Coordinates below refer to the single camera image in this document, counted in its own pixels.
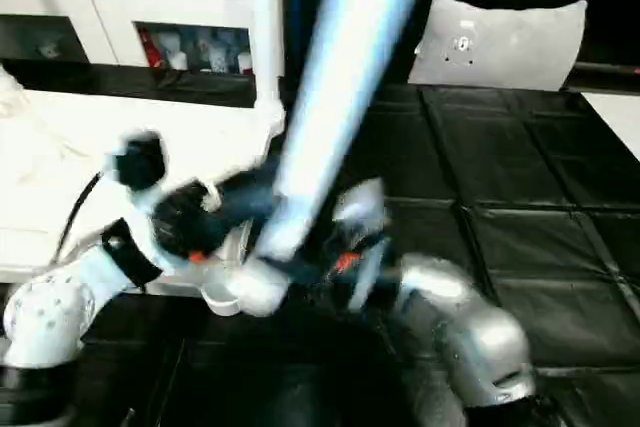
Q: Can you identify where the white plastic table leg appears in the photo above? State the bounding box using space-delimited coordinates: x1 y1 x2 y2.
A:
246 0 290 129
233 0 442 319
0 62 26 98

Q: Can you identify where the white plastic table top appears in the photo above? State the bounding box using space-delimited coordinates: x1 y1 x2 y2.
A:
0 65 290 319

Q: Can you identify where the black work mat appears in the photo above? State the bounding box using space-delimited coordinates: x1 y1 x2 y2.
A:
0 59 640 427

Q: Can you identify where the red box in cabinet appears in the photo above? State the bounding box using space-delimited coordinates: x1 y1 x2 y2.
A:
141 30 165 69

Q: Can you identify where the white cabinet with glass doors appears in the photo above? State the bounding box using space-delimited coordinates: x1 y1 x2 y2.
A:
0 0 292 84

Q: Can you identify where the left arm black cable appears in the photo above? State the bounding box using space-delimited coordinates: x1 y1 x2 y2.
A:
51 170 105 269

